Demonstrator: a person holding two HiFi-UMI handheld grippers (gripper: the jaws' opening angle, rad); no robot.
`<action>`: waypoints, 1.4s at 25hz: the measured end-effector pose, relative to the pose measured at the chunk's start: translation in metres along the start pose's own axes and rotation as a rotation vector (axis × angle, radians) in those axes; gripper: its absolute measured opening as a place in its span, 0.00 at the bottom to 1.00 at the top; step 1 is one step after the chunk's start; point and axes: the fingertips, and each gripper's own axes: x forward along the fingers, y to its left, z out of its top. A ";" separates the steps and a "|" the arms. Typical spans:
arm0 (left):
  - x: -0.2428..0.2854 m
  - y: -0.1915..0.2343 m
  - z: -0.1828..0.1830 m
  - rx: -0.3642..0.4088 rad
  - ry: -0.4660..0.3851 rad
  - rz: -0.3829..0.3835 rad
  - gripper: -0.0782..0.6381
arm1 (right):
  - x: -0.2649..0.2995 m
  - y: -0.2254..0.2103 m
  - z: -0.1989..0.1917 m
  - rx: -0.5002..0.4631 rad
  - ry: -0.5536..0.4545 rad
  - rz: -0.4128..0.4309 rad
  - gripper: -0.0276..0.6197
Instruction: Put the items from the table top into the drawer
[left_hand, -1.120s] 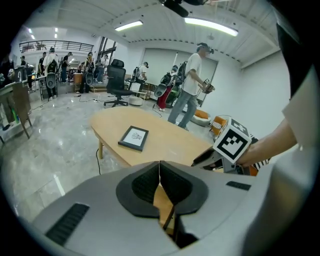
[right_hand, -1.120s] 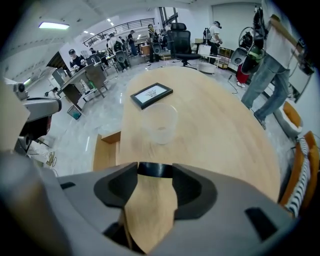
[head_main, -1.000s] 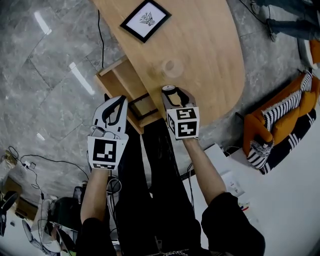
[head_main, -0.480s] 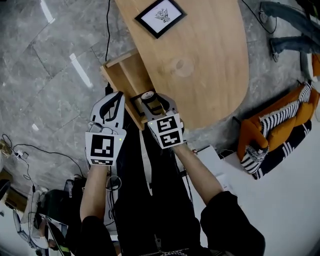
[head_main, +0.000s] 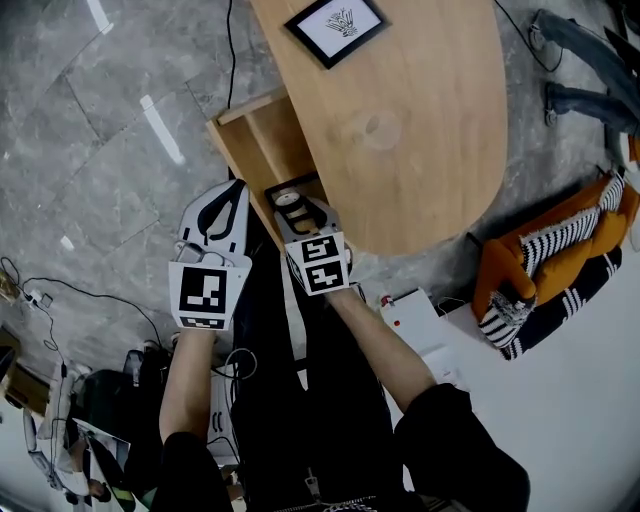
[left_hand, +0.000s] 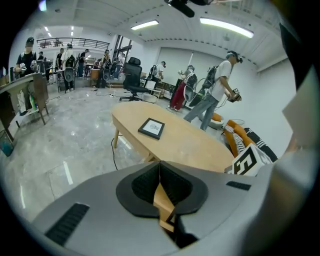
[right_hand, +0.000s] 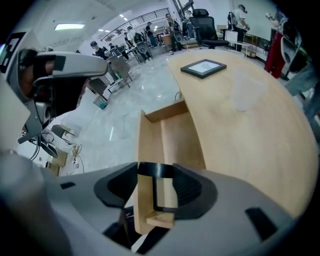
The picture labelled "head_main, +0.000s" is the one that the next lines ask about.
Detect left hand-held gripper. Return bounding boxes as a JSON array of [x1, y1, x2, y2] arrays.
[[168, 178, 253, 332]]

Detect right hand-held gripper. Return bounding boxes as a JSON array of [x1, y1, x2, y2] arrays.
[[272, 195, 352, 298]]

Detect wooden drawer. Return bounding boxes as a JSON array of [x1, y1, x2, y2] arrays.
[[205, 87, 331, 251]]

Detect black picture frame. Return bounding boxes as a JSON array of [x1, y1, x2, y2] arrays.
[[283, 0, 391, 70]]

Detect person's left forearm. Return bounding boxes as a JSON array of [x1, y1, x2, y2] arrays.
[[158, 327, 221, 444]]

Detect person's right forearm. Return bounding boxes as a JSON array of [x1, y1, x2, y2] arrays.
[[322, 287, 439, 416]]

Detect wooden coffee table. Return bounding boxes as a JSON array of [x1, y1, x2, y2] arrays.
[[249, 0, 509, 256]]

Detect small black-rimmed tray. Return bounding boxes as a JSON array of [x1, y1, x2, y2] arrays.
[[263, 172, 324, 211]]

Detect white storage box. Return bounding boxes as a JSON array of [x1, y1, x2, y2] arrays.
[[377, 287, 451, 357]]

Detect white cabinet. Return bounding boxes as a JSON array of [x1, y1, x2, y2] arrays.
[[207, 364, 239, 451]]

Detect patterned knit cushion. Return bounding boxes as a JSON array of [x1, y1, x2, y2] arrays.
[[487, 289, 537, 327]]

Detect black white striped blanket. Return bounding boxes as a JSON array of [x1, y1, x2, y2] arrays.
[[477, 174, 626, 361]]

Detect person's black jacket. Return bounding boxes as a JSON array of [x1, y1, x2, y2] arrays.
[[124, 214, 531, 512]]

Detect orange cushion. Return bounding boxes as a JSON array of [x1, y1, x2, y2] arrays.
[[535, 214, 626, 302]]

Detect thin black floor cable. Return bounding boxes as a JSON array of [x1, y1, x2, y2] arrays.
[[0, 257, 164, 349]]

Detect gray cable loop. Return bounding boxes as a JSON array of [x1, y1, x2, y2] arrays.
[[219, 347, 259, 382]]

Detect black cable with adapter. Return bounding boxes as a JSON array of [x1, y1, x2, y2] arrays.
[[225, 0, 237, 110]]

